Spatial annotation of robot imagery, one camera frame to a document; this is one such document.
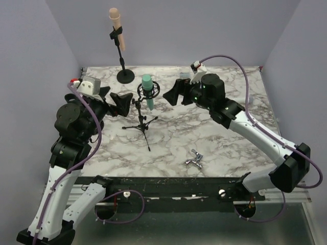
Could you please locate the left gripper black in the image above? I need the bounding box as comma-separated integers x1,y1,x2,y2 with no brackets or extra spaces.
82,86,133,141

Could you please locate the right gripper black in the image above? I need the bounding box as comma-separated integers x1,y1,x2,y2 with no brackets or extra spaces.
162,76,213,111

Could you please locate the green microphone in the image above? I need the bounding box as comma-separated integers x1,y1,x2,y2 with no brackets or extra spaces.
142,74,154,111

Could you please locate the black tripod shock-mount stand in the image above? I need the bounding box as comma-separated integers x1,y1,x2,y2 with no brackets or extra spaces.
121,81,161,152

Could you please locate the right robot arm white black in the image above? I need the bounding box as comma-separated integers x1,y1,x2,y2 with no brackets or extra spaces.
163,73,311,200

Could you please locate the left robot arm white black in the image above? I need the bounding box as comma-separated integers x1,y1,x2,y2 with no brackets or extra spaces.
16,87,133,244

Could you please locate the black tall round-base stand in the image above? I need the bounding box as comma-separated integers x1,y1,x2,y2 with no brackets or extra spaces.
109,27,135,84

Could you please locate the peach microphone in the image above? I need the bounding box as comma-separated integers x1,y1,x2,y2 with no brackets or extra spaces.
109,8,126,51

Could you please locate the clear plastic screw box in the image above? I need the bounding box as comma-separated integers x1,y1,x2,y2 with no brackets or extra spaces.
179,72,191,79

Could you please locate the chrome faucet tap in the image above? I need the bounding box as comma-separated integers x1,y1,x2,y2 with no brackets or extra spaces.
185,149,203,169

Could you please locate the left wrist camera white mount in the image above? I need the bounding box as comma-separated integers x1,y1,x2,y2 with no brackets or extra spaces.
70,76,101,98

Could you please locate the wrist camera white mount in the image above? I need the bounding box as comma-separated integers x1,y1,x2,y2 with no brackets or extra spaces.
190,61,207,84
70,76,101,98

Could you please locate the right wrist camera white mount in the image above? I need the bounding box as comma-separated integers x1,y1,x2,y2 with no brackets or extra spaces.
190,61,207,84

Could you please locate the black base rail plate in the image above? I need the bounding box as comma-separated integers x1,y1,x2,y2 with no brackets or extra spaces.
75,176,265,214

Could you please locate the aluminium frame rail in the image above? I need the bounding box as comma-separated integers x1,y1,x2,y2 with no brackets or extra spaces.
264,187,312,203

